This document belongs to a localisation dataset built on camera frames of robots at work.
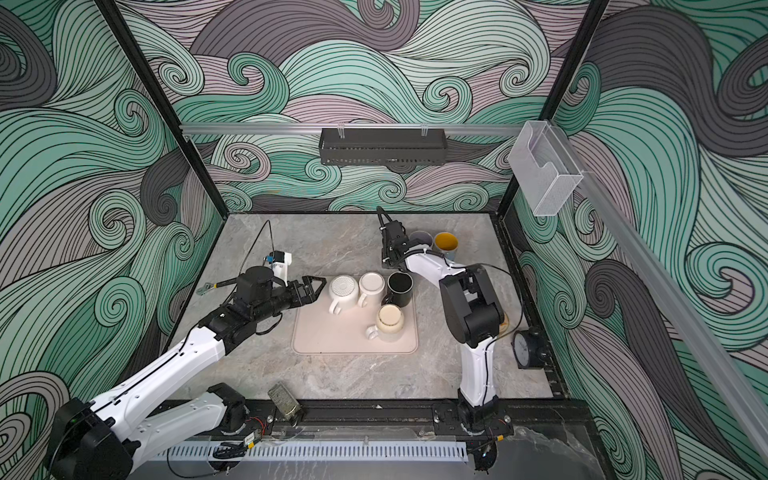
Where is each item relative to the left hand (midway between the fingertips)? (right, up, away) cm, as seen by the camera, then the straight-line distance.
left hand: (317, 281), depth 78 cm
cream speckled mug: (+20, -12, +3) cm, 23 cm away
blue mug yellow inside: (+39, +10, +20) cm, 45 cm away
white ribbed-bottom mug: (+6, -4, +10) cm, 13 cm away
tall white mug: (+14, -3, +12) cm, 19 cm away
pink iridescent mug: (+32, +12, +22) cm, 40 cm away
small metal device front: (-7, -29, -5) cm, 31 cm away
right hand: (+22, +5, +21) cm, 31 cm away
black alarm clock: (+56, -18, -1) cm, 59 cm away
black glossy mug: (+23, -3, +10) cm, 25 cm away
